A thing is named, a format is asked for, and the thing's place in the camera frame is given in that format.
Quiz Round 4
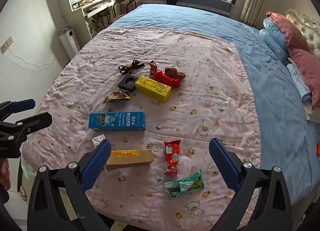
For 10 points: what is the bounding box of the thin wall cable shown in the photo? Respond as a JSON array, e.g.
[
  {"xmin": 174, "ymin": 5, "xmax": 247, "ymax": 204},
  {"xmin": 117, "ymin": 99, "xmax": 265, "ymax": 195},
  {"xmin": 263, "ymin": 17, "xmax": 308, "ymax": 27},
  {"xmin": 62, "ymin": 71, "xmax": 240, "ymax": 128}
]
[{"xmin": 5, "ymin": 46, "xmax": 56, "ymax": 68}]

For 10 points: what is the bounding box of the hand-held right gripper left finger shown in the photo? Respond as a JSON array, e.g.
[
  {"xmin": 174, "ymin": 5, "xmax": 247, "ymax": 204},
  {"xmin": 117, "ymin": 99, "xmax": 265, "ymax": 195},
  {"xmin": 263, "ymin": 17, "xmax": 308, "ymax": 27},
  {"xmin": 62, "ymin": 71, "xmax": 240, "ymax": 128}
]
[{"xmin": 27, "ymin": 138, "xmax": 112, "ymax": 231}]

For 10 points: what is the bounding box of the pink bear print quilt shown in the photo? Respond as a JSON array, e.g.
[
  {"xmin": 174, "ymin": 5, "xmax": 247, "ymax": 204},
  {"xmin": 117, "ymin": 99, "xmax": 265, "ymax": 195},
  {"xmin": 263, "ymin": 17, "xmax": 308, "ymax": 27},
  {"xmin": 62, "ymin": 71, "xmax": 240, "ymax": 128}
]
[{"xmin": 21, "ymin": 26, "xmax": 262, "ymax": 231}]

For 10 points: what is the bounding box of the keyboard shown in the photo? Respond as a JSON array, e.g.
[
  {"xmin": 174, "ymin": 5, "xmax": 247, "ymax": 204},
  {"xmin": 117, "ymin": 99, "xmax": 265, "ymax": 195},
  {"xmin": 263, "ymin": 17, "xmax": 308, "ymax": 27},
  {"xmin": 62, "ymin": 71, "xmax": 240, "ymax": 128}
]
[{"xmin": 85, "ymin": 0, "xmax": 109, "ymax": 13}]

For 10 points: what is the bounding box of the red sock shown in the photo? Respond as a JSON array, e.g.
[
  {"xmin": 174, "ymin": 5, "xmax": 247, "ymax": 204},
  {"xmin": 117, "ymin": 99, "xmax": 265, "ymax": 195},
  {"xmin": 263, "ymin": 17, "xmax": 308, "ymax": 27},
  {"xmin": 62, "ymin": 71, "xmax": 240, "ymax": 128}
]
[{"xmin": 150, "ymin": 71, "xmax": 181, "ymax": 88}]

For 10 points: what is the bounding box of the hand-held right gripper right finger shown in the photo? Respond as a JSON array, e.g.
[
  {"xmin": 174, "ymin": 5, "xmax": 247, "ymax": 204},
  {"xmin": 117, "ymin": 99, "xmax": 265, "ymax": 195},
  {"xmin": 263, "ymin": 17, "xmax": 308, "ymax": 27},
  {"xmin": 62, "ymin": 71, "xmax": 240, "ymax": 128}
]
[{"xmin": 209, "ymin": 137, "xmax": 293, "ymax": 231}]

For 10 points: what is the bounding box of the green snack wrapper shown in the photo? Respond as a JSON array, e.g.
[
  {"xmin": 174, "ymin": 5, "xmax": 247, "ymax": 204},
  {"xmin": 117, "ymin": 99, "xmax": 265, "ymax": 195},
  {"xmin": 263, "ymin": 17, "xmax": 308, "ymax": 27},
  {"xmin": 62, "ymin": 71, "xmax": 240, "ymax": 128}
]
[{"xmin": 164, "ymin": 169, "xmax": 205, "ymax": 199}]

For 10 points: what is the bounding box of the blue cardboard box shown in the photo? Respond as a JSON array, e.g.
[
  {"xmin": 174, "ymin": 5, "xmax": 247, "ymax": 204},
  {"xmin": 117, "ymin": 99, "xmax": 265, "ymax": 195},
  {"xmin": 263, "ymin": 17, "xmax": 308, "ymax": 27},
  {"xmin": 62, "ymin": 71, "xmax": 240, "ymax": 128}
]
[{"xmin": 88, "ymin": 111, "xmax": 146, "ymax": 132}]

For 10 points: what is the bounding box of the tan cardboard box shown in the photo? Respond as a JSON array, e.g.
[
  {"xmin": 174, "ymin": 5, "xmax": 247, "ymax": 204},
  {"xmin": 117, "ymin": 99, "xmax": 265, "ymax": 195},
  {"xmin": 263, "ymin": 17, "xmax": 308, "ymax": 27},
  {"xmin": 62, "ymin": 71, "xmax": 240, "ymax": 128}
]
[{"xmin": 105, "ymin": 149, "xmax": 155, "ymax": 169}]

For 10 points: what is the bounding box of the blue pillow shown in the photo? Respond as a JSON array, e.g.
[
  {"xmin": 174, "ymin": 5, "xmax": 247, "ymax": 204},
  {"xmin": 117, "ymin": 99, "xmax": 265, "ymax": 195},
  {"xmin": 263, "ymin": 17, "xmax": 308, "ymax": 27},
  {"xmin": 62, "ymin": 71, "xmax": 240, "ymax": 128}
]
[{"xmin": 259, "ymin": 17, "xmax": 290, "ymax": 63}]

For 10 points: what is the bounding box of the white desk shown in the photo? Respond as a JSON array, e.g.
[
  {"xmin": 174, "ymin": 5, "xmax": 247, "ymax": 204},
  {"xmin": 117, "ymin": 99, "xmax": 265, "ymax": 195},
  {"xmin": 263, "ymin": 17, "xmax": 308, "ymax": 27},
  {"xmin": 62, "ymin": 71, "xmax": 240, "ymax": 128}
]
[{"xmin": 81, "ymin": 0, "xmax": 119, "ymax": 39}]

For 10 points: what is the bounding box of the black foam square with hole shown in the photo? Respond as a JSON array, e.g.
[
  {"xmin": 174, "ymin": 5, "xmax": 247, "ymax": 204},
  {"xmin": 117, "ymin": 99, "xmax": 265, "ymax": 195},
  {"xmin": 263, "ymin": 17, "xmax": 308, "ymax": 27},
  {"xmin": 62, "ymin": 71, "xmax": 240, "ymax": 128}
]
[{"xmin": 117, "ymin": 74, "xmax": 139, "ymax": 94}]

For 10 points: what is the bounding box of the cream tufted headboard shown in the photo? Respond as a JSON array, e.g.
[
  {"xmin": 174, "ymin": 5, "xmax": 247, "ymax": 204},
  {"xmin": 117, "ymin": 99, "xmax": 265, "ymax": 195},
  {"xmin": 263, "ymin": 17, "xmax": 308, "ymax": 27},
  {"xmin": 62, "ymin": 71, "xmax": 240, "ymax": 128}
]
[{"xmin": 285, "ymin": 8, "xmax": 320, "ymax": 61}]

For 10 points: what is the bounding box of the brown sock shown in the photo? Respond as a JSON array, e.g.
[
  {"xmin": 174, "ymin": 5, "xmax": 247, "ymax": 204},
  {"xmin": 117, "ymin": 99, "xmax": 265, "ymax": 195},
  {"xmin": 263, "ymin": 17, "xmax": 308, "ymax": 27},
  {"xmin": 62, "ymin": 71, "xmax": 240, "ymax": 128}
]
[{"xmin": 164, "ymin": 67, "xmax": 187, "ymax": 80}]

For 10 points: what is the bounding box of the white air purifier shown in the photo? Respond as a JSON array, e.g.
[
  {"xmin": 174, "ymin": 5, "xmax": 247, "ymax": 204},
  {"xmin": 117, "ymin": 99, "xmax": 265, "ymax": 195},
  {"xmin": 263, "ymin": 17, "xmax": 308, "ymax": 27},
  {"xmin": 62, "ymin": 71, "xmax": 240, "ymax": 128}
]
[{"xmin": 59, "ymin": 28, "xmax": 80, "ymax": 60}]

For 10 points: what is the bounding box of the brown chocolate wrapper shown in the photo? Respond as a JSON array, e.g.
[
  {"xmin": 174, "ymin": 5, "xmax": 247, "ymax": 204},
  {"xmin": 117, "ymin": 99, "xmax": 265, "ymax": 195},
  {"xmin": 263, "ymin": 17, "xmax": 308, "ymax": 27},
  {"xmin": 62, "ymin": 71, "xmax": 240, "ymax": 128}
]
[{"xmin": 103, "ymin": 90, "xmax": 132, "ymax": 104}]

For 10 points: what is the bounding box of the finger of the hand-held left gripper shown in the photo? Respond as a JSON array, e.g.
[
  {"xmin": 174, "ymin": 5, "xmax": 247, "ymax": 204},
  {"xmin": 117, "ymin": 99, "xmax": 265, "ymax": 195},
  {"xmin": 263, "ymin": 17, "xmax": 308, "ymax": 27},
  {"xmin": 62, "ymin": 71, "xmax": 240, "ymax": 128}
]
[
  {"xmin": 0, "ymin": 98, "xmax": 36, "ymax": 121},
  {"xmin": 0, "ymin": 112, "xmax": 53, "ymax": 144}
]

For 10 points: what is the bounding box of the dark red shoelace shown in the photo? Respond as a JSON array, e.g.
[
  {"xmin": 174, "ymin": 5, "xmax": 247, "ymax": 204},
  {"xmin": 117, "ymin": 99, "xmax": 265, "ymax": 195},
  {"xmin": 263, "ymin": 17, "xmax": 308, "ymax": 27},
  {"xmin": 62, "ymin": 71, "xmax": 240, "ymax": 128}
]
[{"xmin": 118, "ymin": 60, "xmax": 145, "ymax": 75}]

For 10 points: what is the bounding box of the red candy wrapper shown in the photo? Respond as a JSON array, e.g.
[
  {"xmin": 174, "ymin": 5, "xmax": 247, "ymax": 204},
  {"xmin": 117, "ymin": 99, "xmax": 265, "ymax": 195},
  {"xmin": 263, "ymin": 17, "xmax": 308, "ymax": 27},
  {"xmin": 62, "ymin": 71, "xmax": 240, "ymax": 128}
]
[{"xmin": 164, "ymin": 140, "xmax": 182, "ymax": 178}]

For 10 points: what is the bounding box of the crumpled red snack wrapper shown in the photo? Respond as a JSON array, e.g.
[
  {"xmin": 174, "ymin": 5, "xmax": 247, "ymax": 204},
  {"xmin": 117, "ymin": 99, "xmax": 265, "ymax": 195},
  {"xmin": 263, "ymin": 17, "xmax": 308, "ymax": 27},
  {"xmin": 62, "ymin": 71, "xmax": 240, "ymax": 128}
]
[{"xmin": 147, "ymin": 60, "xmax": 160, "ymax": 78}]

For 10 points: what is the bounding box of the yellow milk carton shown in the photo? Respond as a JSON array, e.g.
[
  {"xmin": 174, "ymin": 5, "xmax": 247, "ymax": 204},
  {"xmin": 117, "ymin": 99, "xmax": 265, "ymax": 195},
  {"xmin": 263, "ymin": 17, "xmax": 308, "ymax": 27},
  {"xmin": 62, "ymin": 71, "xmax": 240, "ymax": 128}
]
[{"xmin": 134, "ymin": 75, "xmax": 172, "ymax": 103}]

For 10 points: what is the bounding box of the dark round stool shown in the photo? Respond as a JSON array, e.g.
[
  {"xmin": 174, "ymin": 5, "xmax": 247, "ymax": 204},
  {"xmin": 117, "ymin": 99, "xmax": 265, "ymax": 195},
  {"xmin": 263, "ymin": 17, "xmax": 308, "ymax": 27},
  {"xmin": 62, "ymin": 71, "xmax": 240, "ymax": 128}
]
[{"xmin": 96, "ymin": 10, "xmax": 112, "ymax": 30}]

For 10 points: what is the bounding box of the pink pillow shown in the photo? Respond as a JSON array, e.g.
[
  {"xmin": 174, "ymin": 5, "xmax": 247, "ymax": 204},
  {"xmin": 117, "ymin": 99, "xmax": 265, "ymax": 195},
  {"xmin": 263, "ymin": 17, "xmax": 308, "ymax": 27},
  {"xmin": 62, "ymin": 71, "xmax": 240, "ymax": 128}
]
[
  {"xmin": 266, "ymin": 12, "xmax": 310, "ymax": 51},
  {"xmin": 287, "ymin": 47, "xmax": 320, "ymax": 108}
]

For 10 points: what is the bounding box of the person's left hand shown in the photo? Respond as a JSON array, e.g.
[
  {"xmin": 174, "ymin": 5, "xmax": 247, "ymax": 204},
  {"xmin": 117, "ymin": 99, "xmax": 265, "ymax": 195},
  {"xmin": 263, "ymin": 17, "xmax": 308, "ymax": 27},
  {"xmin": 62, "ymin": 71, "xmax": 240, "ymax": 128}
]
[{"xmin": 0, "ymin": 158, "xmax": 11, "ymax": 191}]

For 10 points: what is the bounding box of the small white carton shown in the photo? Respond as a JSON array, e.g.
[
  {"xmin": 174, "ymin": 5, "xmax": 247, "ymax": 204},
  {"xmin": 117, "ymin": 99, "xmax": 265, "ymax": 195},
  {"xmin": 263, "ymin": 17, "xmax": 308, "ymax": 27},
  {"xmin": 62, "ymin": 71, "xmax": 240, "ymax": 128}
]
[{"xmin": 92, "ymin": 133, "xmax": 106, "ymax": 149}]

